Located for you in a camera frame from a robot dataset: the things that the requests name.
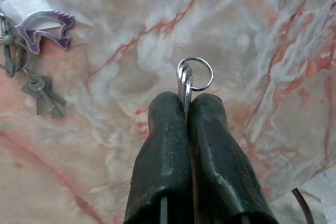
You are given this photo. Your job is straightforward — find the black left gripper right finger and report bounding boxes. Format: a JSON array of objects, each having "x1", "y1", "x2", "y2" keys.
[{"x1": 187, "y1": 93, "x2": 279, "y2": 224}]

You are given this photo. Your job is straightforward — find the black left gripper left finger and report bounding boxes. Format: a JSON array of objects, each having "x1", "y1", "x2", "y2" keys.
[{"x1": 122, "y1": 91, "x2": 194, "y2": 224}]

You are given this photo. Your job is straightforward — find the silver keys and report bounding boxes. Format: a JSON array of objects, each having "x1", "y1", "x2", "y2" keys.
[{"x1": 177, "y1": 56, "x2": 214, "y2": 123}]

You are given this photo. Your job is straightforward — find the keys with purple horse charm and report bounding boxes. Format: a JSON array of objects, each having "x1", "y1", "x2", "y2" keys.
[{"x1": 0, "y1": 10, "x2": 75, "y2": 119}]

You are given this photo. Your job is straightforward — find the black curved table leg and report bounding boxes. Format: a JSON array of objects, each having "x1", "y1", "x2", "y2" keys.
[{"x1": 291, "y1": 188, "x2": 316, "y2": 224}]

